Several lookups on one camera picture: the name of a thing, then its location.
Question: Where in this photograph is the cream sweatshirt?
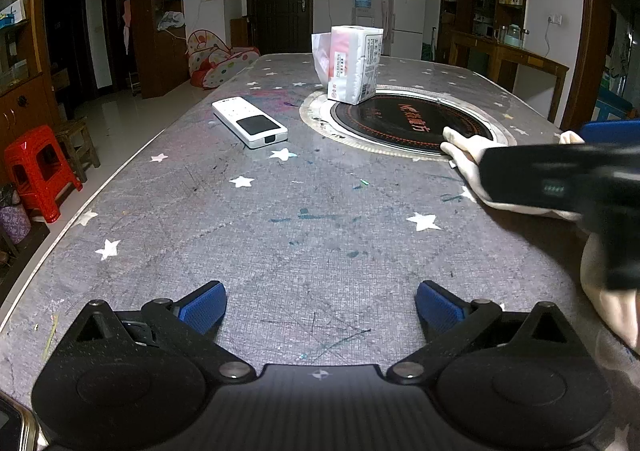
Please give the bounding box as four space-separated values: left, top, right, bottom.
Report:
440 128 639 350

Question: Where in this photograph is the dark wooden side table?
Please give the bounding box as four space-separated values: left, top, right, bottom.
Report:
449 30 568 122

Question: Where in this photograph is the grey star-patterned table cover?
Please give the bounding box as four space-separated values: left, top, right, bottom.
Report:
1 54 639 450

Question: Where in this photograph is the white remote control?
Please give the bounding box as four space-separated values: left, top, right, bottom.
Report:
212 96 288 150

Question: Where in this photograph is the black smartphone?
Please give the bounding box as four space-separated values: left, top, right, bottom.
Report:
0 391 39 451

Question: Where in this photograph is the round black induction cooktop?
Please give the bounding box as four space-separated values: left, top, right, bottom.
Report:
299 85 516 162

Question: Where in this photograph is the red plastic stool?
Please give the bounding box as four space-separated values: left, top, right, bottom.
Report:
3 125 82 223

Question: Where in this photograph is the small wooden stool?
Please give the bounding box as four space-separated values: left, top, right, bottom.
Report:
54 117 101 183

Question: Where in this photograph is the polka dot play tent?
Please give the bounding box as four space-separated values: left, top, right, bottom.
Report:
186 29 259 89

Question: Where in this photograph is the white refrigerator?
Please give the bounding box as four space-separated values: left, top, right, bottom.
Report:
385 0 426 60

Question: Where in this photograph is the tissue paper pack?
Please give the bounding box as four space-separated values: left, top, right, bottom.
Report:
311 25 383 105

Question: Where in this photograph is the water dispenser with blue bottle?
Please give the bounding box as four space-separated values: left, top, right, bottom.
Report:
352 0 375 28

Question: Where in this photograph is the dark wooden shelf cabinet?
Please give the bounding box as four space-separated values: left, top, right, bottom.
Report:
130 0 189 99

